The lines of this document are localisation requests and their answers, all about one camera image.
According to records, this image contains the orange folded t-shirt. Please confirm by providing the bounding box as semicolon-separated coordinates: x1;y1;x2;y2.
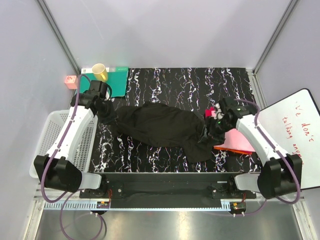
213;146;253;155

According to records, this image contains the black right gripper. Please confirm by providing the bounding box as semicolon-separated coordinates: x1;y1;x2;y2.
197;116;233;148

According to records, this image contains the white plastic laundry basket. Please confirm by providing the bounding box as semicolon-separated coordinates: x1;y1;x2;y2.
34;109;98;180

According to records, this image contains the black printed t-shirt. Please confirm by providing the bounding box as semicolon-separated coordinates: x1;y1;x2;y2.
111;101;225;163

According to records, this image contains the pink cube block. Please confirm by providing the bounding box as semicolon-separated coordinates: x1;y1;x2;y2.
64;75;78;90

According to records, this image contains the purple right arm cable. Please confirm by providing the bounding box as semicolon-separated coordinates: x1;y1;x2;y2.
231;98;302;216

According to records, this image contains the light pink folded t-shirt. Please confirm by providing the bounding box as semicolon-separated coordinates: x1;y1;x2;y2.
211;109;256;152

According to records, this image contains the black marbled table mat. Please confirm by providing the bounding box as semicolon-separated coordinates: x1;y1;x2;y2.
89;67;261;173

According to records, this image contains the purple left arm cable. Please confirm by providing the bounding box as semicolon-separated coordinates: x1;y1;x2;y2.
41;74;109;239

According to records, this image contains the yellow paper cup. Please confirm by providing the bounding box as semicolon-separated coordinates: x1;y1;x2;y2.
91;63;108;82

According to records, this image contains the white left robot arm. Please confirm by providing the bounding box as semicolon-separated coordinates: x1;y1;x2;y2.
33;80;116;198

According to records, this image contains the white slotted cable duct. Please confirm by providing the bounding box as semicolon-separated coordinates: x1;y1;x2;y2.
44;200;111;211

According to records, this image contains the teal book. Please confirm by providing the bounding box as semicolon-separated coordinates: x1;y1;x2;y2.
79;67;129;98

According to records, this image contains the white dry-erase board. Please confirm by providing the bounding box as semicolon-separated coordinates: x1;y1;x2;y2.
258;88;320;190

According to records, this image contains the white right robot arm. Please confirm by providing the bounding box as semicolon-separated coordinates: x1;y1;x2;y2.
204;97;303;205

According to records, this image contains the magenta folded t-shirt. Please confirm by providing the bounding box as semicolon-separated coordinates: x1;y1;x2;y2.
204;107;217;119

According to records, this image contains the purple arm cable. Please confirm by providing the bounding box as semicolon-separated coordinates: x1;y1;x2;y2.
41;74;109;239
231;98;302;216

